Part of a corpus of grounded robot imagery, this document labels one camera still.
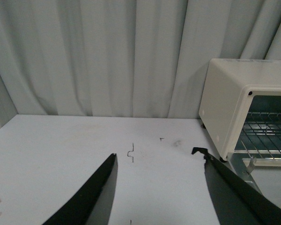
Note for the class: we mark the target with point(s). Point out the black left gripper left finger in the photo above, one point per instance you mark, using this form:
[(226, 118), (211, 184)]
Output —
[(92, 203)]

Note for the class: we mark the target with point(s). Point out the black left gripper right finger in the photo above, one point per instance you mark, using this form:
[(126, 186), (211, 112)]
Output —
[(236, 202)]

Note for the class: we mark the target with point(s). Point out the wire oven rack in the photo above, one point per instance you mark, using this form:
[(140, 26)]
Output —
[(260, 135)]

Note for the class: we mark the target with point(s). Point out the cream Toshiba toaster oven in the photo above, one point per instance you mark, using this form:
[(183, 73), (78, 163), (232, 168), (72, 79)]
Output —
[(229, 89)]

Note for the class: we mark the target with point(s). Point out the white curtain backdrop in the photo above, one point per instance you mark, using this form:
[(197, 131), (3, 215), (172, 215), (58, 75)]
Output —
[(124, 58)]

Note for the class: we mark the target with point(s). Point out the oven door with beige handle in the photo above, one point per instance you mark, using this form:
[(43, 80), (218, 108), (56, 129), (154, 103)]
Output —
[(263, 173)]

